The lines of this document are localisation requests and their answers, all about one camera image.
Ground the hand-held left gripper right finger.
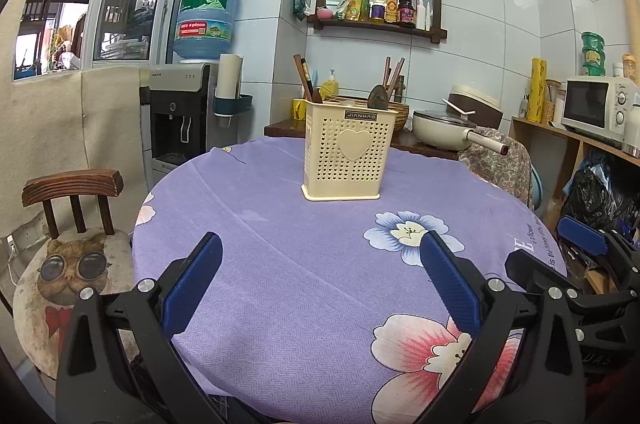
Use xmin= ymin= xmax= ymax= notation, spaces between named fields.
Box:
xmin=419 ymin=231 xmax=586 ymax=424

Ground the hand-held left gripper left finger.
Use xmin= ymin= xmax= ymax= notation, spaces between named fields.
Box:
xmin=55 ymin=231 xmax=236 ymax=424

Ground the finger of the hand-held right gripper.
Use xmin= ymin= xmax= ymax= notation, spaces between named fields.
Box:
xmin=504 ymin=248 xmax=588 ymax=305
xmin=556 ymin=215 xmax=640 ymax=269

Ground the cream perforated utensil holder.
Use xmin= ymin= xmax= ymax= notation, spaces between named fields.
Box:
xmin=301 ymin=100 xmax=400 ymax=202

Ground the stainless steel spoon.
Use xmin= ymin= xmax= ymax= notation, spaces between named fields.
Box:
xmin=368 ymin=84 xmax=389 ymax=110

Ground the black plastic bag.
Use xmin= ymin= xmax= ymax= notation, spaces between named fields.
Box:
xmin=562 ymin=151 xmax=640 ymax=235

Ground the light blue basin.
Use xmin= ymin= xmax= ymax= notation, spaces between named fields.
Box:
xmin=527 ymin=164 xmax=543 ymax=209

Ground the purple floral tablecloth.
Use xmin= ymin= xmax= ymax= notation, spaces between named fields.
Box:
xmin=131 ymin=139 xmax=568 ymax=424

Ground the paisley chair cover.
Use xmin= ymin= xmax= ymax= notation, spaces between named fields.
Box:
xmin=457 ymin=127 xmax=533 ymax=207

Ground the wooden shelf unit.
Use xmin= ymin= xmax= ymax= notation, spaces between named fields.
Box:
xmin=509 ymin=116 xmax=640 ymax=235

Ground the white thermos flask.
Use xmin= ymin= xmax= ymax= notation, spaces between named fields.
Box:
xmin=622 ymin=104 xmax=640 ymax=157

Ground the cat print seat cushion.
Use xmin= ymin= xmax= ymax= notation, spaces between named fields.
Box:
xmin=12 ymin=229 xmax=138 ymax=380

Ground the white microwave oven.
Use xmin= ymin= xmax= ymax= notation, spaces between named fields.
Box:
xmin=561 ymin=76 xmax=640 ymax=149

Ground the glass jar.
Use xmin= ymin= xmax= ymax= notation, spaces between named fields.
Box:
xmin=545 ymin=78 xmax=563 ymax=125

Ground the cream pan with lid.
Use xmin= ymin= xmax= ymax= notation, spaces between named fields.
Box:
xmin=411 ymin=110 xmax=510 ymax=156

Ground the yellow bag roll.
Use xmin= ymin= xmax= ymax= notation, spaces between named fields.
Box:
xmin=529 ymin=58 xmax=548 ymax=123

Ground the dark wooden chair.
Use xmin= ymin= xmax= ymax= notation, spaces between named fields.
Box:
xmin=21 ymin=169 xmax=125 ymax=237

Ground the brown and cream rice cooker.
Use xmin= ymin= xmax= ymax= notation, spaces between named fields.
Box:
xmin=446 ymin=84 xmax=504 ymax=129

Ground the white rice paddle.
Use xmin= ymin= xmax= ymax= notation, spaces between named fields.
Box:
xmin=442 ymin=98 xmax=473 ymax=117

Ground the woven wicker basin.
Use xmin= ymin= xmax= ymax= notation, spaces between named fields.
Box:
xmin=320 ymin=94 xmax=411 ymax=135

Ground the stack of green cups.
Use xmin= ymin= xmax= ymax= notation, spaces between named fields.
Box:
xmin=580 ymin=31 xmax=607 ymax=78

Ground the beige felt cloth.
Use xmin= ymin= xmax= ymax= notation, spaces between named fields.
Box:
xmin=0 ymin=64 xmax=151 ymax=225

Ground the grey water dispenser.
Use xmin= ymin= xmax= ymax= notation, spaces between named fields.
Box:
xmin=139 ymin=62 xmax=221 ymax=177

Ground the yellow soap pump bottle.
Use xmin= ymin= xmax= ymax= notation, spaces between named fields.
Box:
xmin=320 ymin=68 xmax=340 ymax=100

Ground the blue water bottle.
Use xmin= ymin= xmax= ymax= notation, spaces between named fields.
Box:
xmin=172 ymin=0 xmax=242 ymax=63

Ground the dark soy sauce bottle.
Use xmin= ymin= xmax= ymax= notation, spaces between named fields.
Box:
xmin=397 ymin=0 xmax=417 ymax=28

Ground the yellow seasoning packet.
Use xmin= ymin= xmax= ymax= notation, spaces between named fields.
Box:
xmin=334 ymin=0 xmax=362 ymax=22

